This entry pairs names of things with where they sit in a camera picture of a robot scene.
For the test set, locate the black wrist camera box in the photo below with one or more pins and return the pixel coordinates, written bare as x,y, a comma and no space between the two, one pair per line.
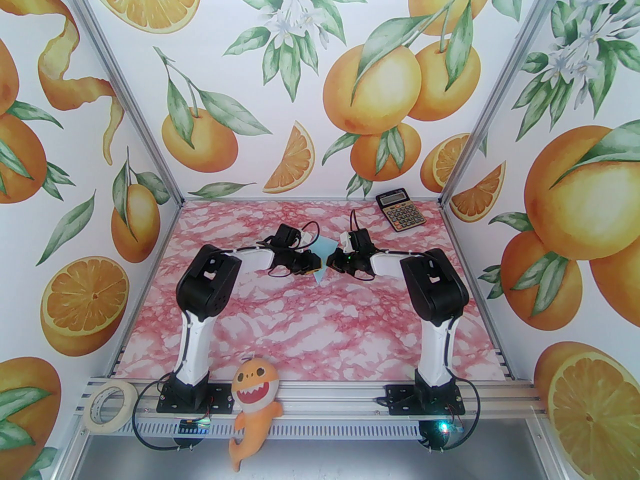
360,240
289,235

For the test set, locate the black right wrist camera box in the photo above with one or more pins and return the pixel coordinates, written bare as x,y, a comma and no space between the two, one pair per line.
360,240

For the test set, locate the small green circuit board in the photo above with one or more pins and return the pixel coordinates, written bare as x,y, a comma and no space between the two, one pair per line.
192,425

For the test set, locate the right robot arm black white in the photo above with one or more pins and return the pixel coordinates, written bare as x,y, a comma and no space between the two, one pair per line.
435,293

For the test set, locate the thin aluminium frame rail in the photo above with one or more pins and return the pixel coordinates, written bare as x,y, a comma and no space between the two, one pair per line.
300,200

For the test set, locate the light blue paper sheet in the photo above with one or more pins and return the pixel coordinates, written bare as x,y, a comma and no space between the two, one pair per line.
326,247

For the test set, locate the aluminium frame post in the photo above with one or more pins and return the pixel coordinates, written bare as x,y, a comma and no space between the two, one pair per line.
497,93
126,93

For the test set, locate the pink marble table mat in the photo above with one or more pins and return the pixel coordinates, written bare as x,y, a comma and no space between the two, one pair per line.
320,328

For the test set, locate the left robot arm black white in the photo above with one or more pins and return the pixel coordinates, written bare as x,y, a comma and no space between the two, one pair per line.
195,348

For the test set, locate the wide aluminium mounting rail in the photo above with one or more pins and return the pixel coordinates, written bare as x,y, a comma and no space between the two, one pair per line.
325,398

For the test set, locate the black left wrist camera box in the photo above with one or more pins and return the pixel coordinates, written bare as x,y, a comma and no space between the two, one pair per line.
289,235

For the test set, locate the white right wrist mount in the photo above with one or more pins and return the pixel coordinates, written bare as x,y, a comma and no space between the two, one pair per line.
344,240

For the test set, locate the black brown desk calculator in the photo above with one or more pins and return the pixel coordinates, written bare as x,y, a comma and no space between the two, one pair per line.
402,215

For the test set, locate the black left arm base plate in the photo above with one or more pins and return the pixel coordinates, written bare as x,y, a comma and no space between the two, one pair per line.
220,399

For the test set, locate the white wrist mount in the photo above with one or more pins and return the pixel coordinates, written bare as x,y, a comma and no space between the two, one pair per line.
344,240
306,242

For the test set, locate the cream masking tape roll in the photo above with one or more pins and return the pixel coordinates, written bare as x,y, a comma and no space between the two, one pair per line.
129,403

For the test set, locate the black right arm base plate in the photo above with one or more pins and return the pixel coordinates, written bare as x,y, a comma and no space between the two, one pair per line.
400,401

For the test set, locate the orange shark plush toy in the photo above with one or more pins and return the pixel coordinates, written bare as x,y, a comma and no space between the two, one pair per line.
255,393

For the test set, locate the circuit board with green light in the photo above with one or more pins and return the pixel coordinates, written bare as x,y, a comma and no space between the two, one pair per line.
440,425

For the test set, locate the white left wrist mount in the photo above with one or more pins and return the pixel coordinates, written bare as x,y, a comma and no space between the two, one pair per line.
306,242

